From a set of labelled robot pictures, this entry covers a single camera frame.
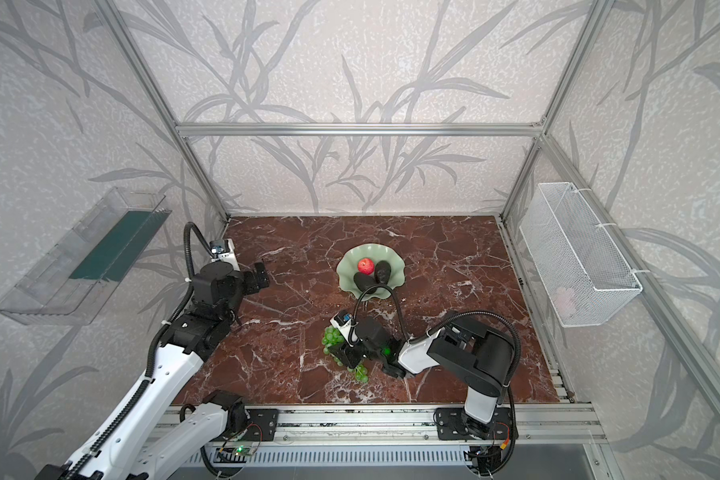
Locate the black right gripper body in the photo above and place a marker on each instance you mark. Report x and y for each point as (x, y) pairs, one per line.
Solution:
(348, 344)

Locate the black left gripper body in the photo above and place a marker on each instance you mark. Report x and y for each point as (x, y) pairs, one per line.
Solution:
(256, 277)

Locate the green fake grape bunch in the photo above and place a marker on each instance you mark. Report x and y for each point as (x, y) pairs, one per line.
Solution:
(333, 339)

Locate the dark fake avocado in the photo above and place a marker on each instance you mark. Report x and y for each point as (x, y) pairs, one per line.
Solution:
(365, 283)
(382, 272)

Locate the red fake peach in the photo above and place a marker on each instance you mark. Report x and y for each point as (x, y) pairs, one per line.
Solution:
(366, 266)

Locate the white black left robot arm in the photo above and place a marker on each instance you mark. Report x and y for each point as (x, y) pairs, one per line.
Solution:
(119, 448)

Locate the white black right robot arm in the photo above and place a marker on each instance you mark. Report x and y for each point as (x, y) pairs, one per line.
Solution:
(480, 348)

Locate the light green wavy fruit bowl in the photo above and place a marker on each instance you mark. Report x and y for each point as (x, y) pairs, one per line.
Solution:
(347, 267)

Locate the white ventilation grille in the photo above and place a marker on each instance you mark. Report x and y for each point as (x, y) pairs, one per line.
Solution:
(357, 456)

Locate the green circuit board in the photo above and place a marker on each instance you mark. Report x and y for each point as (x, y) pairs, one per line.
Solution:
(236, 454)

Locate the pink item in basket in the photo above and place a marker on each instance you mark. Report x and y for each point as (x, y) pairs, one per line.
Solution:
(564, 301)

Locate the aluminium back crossbar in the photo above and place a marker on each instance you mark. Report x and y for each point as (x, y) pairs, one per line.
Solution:
(359, 129)

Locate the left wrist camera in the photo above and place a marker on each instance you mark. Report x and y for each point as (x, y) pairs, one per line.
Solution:
(223, 250)

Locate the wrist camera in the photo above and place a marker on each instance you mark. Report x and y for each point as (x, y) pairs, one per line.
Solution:
(223, 250)
(343, 321)

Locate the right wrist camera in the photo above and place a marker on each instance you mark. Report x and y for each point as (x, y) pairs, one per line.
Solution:
(343, 321)

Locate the aluminium front rail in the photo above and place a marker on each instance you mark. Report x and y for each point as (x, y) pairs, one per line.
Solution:
(415, 424)

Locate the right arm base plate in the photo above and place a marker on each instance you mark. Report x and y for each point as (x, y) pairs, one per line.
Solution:
(453, 424)

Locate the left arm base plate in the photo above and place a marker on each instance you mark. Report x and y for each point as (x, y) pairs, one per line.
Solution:
(252, 425)

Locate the clear plastic wall bin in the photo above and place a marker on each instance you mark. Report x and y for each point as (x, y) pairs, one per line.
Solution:
(71, 283)

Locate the white wire mesh basket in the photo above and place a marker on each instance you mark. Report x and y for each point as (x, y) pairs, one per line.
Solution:
(571, 247)

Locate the aluminium frame corner post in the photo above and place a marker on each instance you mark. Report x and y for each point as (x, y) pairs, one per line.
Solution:
(594, 22)

